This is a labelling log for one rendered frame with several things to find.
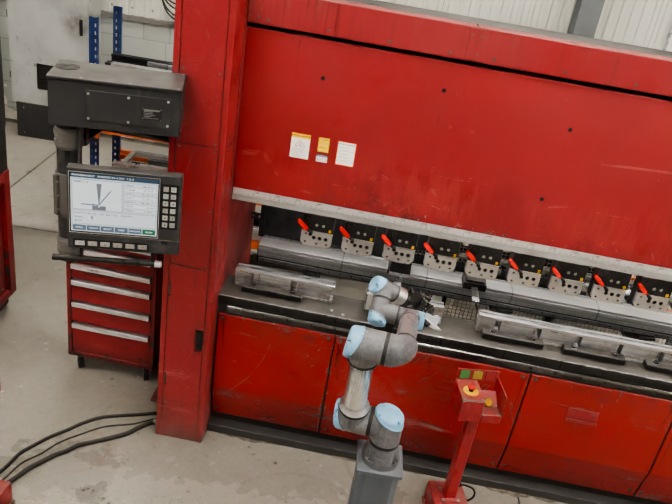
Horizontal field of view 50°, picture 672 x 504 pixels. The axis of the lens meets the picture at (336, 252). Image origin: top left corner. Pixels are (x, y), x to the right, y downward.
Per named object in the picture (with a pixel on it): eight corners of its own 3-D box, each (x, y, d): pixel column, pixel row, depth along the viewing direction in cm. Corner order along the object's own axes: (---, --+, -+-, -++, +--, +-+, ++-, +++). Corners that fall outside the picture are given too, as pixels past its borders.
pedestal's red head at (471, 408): (457, 420, 327) (466, 389, 319) (449, 398, 341) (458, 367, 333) (499, 423, 330) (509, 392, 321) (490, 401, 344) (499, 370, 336)
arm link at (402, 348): (421, 347, 238) (427, 305, 286) (389, 339, 240) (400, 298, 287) (414, 379, 241) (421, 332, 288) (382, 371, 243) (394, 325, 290)
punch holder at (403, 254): (381, 259, 345) (387, 228, 337) (382, 251, 352) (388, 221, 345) (412, 265, 344) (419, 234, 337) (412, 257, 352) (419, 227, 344)
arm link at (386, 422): (397, 452, 271) (404, 424, 265) (363, 443, 273) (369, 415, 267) (401, 432, 282) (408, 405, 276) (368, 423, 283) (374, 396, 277)
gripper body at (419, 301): (435, 307, 293) (412, 295, 288) (421, 320, 297) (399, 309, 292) (431, 295, 299) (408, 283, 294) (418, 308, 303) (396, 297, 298)
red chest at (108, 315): (67, 372, 417) (63, 217, 372) (103, 326, 462) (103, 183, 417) (150, 389, 415) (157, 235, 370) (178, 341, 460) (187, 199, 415)
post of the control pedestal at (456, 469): (444, 499, 357) (469, 414, 333) (442, 490, 362) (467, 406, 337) (455, 499, 358) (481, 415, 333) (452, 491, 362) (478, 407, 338)
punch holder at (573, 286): (547, 291, 341) (557, 260, 334) (544, 282, 349) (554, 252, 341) (578, 297, 340) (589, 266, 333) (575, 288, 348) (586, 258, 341)
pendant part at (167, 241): (67, 248, 297) (65, 166, 281) (73, 235, 307) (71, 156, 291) (178, 256, 305) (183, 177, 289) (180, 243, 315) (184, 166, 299)
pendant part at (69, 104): (49, 273, 304) (42, 73, 266) (62, 246, 325) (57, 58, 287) (172, 281, 313) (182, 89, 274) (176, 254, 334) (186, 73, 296)
